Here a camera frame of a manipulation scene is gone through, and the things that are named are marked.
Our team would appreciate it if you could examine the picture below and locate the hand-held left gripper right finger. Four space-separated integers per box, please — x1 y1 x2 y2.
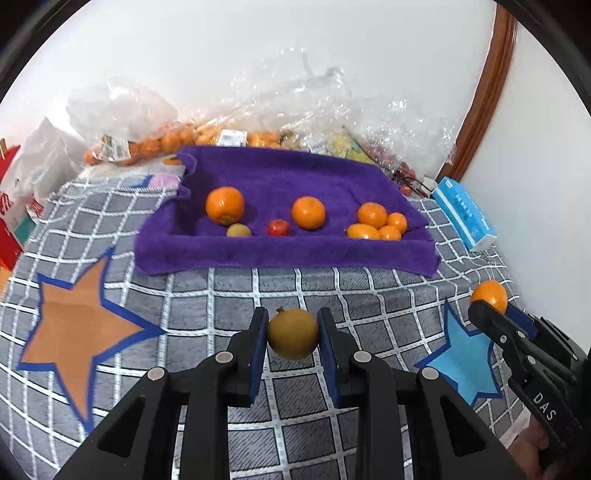
316 308 529 480

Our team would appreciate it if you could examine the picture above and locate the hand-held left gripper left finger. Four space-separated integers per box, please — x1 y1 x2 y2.
53 307 269 480

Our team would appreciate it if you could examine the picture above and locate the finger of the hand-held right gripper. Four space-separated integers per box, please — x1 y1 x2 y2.
507 305 539 340
468 299 536 370

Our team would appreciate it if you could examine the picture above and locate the yellowish small orange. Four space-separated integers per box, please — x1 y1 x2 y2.
346 223 380 240

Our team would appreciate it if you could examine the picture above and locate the large orange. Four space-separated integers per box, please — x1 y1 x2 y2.
291 196 327 230
205 186 245 226

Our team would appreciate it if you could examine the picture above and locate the purple towel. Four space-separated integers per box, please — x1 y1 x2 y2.
134 145 440 277

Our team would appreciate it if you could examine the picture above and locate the person's right hand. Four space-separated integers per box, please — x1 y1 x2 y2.
508 418 550 480

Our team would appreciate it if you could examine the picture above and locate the grey checkered star blanket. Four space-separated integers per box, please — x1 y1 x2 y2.
0 178 536 480

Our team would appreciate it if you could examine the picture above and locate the blue tissue pack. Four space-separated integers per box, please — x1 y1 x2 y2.
431 176 498 252

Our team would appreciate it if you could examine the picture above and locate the yellow snack packet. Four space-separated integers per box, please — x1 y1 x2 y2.
314 131 377 162

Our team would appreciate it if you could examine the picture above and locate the clear bag of oranges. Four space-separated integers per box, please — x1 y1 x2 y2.
67 78 199 166
194 117 296 149

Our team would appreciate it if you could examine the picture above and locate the pale printed bedsheet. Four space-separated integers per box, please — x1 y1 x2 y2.
76 159 188 192

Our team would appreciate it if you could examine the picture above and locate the crumpled clear plastic wrap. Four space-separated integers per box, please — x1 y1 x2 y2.
231 44 458 176

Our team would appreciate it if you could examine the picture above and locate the white and teal box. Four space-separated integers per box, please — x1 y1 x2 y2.
0 185 44 245

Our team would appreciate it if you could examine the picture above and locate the red paper bag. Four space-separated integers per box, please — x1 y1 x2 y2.
0 143 24 271

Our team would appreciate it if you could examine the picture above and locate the white plastic bag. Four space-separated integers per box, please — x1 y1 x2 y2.
0 116 81 217

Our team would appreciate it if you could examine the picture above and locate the brown wooden door frame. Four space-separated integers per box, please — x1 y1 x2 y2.
445 8 518 183

